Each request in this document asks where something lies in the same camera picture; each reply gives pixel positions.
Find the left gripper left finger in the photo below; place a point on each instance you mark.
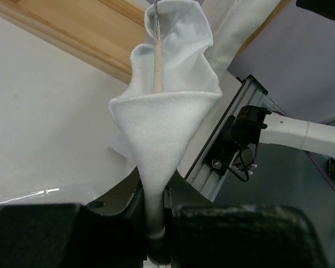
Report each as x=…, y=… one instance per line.
x=106, y=232

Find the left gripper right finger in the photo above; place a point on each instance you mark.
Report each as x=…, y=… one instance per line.
x=205, y=235

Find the light blue white skirt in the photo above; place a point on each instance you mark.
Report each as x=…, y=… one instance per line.
x=159, y=126

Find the cream wooden hanger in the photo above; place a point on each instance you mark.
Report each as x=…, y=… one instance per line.
x=158, y=72

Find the white pleated skirt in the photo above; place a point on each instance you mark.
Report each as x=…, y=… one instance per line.
x=232, y=23

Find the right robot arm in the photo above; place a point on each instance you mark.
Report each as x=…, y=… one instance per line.
x=282, y=134

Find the wooden clothes rack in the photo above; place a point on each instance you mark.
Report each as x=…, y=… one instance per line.
x=101, y=33

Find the aluminium front rail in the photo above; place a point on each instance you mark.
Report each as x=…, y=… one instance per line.
x=215, y=161

